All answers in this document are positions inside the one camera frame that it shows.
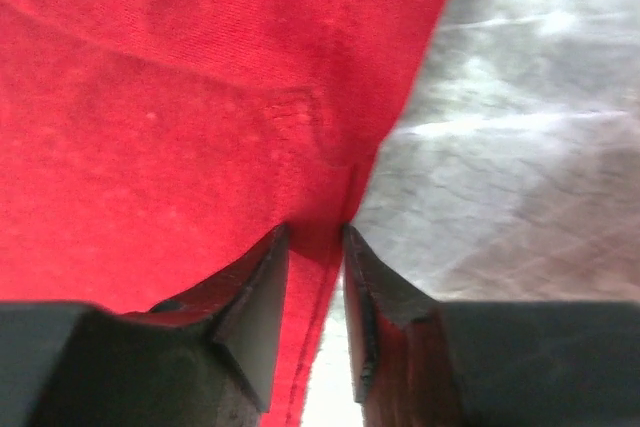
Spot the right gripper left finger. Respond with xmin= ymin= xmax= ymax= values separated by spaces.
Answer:
xmin=125 ymin=224 xmax=289 ymax=412

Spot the dark red t-shirt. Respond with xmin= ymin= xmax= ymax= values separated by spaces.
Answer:
xmin=1 ymin=0 xmax=446 ymax=426

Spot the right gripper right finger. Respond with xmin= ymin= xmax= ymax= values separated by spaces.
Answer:
xmin=343 ymin=225 xmax=460 ymax=426

